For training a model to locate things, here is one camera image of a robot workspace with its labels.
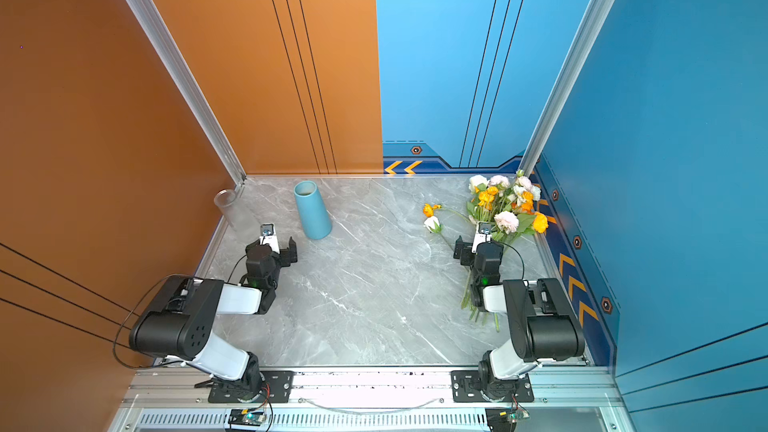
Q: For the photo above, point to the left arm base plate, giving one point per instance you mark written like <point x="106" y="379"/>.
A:
<point x="271" y="386"/>

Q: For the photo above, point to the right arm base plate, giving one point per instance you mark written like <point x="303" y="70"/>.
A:
<point x="468" y="387"/>

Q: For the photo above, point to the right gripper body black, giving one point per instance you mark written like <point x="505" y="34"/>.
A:
<point x="460" y="251"/>

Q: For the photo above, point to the pink carnation flower stem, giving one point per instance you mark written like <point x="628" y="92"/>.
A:
<point x="507" y="221"/>

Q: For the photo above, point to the white pink small flowers stem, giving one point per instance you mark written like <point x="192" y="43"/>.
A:
<point x="524" y="193"/>

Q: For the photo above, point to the aluminium corner post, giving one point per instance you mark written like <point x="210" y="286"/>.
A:
<point x="583" y="41"/>
<point x="166" y="48"/>

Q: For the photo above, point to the left green circuit board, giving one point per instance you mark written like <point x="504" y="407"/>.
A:
<point x="247" y="419"/>

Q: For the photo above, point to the teal ceramic vase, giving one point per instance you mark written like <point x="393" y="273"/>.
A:
<point x="312" y="211"/>

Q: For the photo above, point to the white cream rose stem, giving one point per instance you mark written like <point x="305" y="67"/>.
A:
<point x="478" y="183"/>

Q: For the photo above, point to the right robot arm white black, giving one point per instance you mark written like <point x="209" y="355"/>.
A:
<point x="542" y="325"/>

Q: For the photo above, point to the right aluminium corner post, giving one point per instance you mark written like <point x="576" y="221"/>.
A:
<point x="583" y="41"/>

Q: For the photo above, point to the clear ribbed glass vase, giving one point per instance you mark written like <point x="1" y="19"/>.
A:
<point x="237" y="214"/>

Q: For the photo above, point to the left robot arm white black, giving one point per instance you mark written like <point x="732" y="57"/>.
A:
<point x="178" y="322"/>

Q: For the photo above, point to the orange rose flower stem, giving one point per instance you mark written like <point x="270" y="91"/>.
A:
<point x="530" y="224"/>

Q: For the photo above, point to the left aluminium corner post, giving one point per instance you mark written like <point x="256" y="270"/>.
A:
<point x="166" y="48"/>

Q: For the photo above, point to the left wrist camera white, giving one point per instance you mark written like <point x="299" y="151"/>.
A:
<point x="267" y="234"/>

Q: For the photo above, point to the aluminium front rail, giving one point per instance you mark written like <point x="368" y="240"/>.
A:
<point x="378" y="398"/>

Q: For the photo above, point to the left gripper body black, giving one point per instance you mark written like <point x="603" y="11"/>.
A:
<point x="289" y="251"/>

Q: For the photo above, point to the white rosebud flower stem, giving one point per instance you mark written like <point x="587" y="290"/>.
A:
<point x="434" y="226"/>

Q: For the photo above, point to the right circuit board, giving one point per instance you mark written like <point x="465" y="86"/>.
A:
<point x="504" y="419"/>

